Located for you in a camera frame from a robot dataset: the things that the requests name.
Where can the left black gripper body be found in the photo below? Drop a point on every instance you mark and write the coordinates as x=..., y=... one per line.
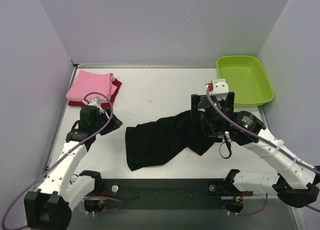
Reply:
x=110, y=122

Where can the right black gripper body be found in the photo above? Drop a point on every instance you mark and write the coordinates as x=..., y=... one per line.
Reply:
x=195, y=103

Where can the black t shirt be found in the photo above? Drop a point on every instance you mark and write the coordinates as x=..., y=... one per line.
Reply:
x=155, y=143

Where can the green plastic tray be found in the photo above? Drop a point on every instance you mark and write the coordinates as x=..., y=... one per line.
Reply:
x=247, y=78

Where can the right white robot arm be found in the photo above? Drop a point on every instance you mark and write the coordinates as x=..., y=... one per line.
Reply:
x=294, y=183

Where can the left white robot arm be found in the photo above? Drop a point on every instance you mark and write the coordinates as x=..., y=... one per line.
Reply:
x=51, y=205

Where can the folded pink t shirt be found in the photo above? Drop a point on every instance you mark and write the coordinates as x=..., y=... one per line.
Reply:
x=87, y=82

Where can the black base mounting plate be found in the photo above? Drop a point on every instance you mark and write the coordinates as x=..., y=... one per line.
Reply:
x=164, y=194

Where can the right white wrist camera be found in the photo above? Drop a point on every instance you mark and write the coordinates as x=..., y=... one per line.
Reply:
x=218, y=88

